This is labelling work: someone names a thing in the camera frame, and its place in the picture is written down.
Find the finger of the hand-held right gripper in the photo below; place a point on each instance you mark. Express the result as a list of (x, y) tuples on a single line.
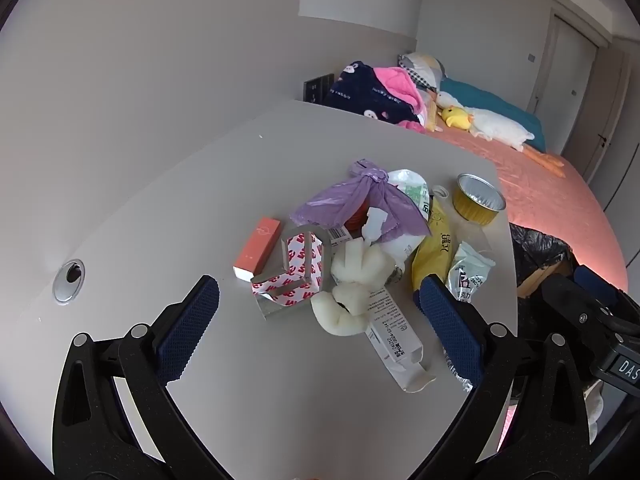
[(570, 310), (597, 282)]

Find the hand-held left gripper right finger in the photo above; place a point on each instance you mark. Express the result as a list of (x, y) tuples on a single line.
[(447, 322)]

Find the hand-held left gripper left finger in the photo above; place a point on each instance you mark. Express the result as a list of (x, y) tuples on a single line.
[(192, 317)]

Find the cardboard box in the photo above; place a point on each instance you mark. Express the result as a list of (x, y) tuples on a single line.
[(542, 277)]

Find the small white snack packet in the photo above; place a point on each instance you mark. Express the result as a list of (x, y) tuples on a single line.
[(467, 272)]

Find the long white carton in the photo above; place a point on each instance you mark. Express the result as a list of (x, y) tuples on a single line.
[(395, 335)]

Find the silver foil wrapper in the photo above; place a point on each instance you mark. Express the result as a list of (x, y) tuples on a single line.
[(462, 382)]

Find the black bin bag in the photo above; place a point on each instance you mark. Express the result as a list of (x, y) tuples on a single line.
[(537, 245)]

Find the yellow snack packet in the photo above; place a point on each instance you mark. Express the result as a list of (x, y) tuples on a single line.
[(435, 250)]

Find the orange paper box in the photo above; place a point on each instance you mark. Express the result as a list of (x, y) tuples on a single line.
[(257, 247)]

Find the white foam piece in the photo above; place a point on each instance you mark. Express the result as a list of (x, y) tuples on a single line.
[(360, 265), (332, 315)]

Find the red and white printed carton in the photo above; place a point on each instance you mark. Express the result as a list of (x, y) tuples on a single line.
[(300, 272)]

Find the gold foil cup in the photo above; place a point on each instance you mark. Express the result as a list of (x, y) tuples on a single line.
[(477, 205)]

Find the white plastic piece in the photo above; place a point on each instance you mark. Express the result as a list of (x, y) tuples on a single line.
[(372, 225)]

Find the white plastic cup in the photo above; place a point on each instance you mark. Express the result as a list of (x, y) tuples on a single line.
[(441, 191)]

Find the grey box with barcode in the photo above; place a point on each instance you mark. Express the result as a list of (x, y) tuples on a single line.
[(340, 234)]

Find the white bag with green print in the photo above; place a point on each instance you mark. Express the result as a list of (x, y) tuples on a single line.
[(407, 185)]

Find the purple plastic bag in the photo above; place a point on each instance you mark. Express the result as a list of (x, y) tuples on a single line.
[(350, 200)]

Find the pink bed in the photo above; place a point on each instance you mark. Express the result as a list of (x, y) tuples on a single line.
[(550, 200)]

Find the silver table grommet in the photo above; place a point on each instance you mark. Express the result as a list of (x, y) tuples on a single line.
[(69, 281)]

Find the red plastic piece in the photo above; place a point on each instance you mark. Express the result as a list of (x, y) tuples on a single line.
[(359, 216)]

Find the grey wardrobe door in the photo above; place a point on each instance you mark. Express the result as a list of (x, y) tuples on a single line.
[(617, 125)]

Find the white goose plush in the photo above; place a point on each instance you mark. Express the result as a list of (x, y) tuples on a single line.
[(500, 122)]

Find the yellow duck plush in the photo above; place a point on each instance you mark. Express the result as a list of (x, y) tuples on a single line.
[(456, 117)]

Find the yellow corn plush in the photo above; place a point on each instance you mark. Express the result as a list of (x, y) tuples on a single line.
[(431, 115)]

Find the teal pillow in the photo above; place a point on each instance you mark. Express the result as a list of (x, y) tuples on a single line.
[(490, 102)]

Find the pink fleece cloth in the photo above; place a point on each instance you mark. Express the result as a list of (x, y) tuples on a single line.
[(397, 85)]

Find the navy printed blanket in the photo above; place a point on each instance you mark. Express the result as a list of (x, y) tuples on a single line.
[(355, 95)]

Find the checked pillow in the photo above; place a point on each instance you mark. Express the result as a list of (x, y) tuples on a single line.
[(422, 67)]

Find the black wall socket panel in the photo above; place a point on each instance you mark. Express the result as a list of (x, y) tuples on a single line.
[(317, 87)]

